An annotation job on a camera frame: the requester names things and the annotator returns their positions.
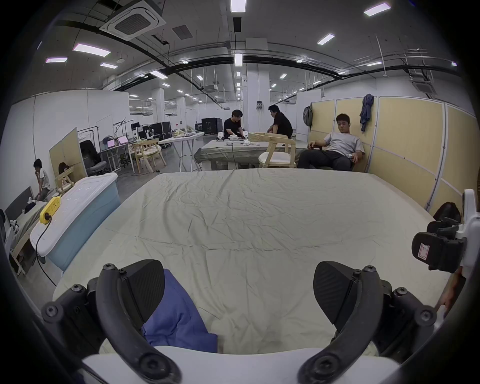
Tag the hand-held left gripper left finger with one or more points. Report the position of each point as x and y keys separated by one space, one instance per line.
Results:
x=112 y=311

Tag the wooden chair with white cushion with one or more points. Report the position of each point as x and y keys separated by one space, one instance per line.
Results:
x=277 y=152

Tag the desk with laptops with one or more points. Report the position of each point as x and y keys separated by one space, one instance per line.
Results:
x=112 y=148

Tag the white folding table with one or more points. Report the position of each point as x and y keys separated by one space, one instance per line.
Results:
x=182 y=140

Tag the yellow power strip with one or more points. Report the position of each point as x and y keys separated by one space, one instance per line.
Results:
x=51 y=210

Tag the dark blue shirt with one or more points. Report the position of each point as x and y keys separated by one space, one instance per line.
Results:
x=176 y=318

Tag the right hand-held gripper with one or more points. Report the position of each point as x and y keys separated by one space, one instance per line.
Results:
x=471 y=225

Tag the black bag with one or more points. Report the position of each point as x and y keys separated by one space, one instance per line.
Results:
x=446 y=210

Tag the person's right hand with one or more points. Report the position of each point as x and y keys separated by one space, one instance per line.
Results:
x=452 y=292

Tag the group of wooden chairs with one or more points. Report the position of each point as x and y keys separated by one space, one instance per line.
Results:
x=146 y=153

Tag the table with green sheet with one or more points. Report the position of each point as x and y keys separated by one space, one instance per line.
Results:
x=221 y=152

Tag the black office chair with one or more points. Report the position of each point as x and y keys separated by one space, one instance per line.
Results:
x=92 y=157

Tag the bed with beige sheet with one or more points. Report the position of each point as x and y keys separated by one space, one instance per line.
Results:
x=255 y=225

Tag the pale blue storage box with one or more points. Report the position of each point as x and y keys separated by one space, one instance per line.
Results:
x=78 y=221

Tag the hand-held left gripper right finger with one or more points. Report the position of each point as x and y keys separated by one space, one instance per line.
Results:
x=360 y=311

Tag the grey backpack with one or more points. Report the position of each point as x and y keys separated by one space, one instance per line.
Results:
x=307 y=116

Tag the blue hanging jacket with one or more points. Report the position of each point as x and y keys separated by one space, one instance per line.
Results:
x=366 y=110

